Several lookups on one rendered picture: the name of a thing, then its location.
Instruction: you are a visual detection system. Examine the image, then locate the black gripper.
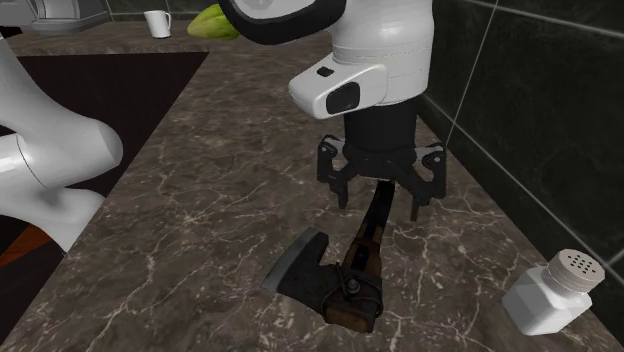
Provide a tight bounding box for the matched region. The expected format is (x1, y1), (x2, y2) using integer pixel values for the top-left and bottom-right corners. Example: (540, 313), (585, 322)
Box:
(316, 98), (448, 222)

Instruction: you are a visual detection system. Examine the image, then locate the green fruit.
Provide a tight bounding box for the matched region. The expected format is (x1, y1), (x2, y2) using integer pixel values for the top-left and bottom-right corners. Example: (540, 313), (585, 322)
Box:
(186, 3), (242, 42)

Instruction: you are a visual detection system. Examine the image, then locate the white mug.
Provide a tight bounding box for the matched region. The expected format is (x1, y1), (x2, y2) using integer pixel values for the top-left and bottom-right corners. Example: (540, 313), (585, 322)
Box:
(143, 9), (173, 40)

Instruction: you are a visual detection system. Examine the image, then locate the grey kitchen appliance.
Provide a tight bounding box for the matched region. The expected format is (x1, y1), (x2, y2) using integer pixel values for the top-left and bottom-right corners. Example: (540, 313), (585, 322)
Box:
(0, 0), (113, 37)

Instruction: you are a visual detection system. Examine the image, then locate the black hatchet with brown handle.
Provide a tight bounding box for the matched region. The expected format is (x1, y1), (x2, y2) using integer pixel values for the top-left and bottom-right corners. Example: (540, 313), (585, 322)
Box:
(261, 179), (398, 336)

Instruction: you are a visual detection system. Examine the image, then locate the white salt shaker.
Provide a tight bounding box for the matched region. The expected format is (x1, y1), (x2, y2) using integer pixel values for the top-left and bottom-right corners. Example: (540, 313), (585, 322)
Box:
(501, 248), (607, 338)

